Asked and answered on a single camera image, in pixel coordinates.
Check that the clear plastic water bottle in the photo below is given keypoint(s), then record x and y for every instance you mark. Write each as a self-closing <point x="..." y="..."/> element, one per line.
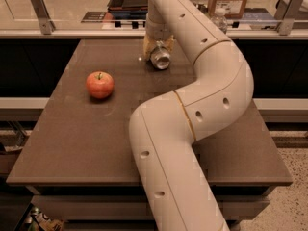
<point x="220" y="20"/>

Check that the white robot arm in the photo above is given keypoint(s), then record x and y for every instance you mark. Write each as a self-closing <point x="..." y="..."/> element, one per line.
<point x="163" y="129"/>

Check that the red apple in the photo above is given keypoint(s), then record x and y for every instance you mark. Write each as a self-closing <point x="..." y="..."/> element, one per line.
<point x="100" y="84"/>

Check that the left metal rail bracket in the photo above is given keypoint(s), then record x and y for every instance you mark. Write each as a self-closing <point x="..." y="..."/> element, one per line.
<point x="45" y="23"/>

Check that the right metal rail bracket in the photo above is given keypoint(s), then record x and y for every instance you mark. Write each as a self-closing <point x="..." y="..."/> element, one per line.
<point x="288" y="19"/>

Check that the items under table left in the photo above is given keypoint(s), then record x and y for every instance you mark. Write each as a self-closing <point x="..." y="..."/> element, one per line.
<point x="41" y="222"/>

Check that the silver green 7up can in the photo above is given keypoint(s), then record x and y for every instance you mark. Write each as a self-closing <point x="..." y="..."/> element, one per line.
<point x="160" y="57"/>

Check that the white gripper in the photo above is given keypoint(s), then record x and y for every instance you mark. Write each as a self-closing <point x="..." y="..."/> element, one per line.
<point x="158" y="30"/>

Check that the metal rail bracket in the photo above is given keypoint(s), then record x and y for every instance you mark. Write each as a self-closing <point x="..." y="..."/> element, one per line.
<point x="288" y="19"/>
<point x="45" y="23"/>

